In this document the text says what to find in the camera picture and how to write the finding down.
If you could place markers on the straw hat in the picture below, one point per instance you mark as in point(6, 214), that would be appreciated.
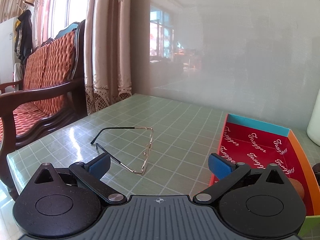
point(29, 2)

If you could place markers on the wooden armchair red cushion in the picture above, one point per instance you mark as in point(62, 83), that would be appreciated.
point(52, 96)

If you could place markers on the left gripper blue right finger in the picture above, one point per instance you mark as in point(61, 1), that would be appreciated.
point(227, 173)

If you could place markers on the hanging dark clothes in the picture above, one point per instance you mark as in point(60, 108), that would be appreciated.
point(24, 42)

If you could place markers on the dark walnut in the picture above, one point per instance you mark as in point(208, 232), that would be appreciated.
point(316, 170)

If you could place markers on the beige lace curtain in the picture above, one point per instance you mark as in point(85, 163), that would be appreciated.
point(107, 53)

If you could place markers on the green grid tablecloth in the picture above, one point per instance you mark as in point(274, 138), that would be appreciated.
point(160, 206)

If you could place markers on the colourful open cardboard box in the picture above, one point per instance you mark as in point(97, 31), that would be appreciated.
point(265, 205)

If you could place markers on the brown kiwi fruit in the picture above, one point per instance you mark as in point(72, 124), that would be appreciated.
point(298, 187)

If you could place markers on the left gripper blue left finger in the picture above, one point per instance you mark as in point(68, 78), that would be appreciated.
point(89, 175)

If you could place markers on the white grey thermos jug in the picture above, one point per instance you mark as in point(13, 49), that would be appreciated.
point(313, 129)

